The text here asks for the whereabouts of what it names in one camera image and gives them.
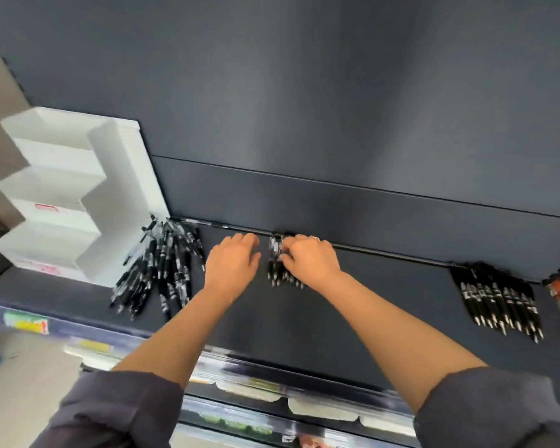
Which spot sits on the person's left hand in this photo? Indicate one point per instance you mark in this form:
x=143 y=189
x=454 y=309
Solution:
x=231 y=268

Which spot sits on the person's right hand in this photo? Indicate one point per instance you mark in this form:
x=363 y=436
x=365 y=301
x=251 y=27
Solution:
x=310 y=261

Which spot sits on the row of clear-barrel pens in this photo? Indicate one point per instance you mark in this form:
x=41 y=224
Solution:
x=275 y=258

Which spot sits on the pile of black pens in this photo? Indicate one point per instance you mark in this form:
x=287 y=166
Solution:
x=163 y=270

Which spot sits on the white tiered pen holder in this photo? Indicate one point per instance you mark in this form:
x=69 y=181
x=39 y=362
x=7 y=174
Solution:
x=116 y=195

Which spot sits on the aligned bundle of black pens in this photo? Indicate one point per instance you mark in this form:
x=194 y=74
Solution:
x=494 y=298

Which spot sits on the person's right forearm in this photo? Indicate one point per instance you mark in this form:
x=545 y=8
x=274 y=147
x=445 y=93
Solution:
x=401 y=335

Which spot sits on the person's left forearm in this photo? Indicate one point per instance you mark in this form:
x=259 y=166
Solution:
x=177 y=340

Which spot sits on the dark grey shelf unit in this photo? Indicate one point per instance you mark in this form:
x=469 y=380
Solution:
x=354 y=88

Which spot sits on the grey left sleeve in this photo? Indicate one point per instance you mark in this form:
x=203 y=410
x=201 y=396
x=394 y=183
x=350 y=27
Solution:
x=112 y=412

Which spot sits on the grey sleeve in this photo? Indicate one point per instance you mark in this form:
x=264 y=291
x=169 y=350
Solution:
x=494 y=410
x=112 y=412

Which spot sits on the yellow green price tag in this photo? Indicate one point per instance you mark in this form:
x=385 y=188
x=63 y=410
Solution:
x=25 y=323

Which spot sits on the grey right sleeve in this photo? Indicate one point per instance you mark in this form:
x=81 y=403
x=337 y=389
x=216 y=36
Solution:
x=494 y=410

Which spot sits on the white slotted shelf upright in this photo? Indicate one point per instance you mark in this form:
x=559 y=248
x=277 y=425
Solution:
x=4 y=60

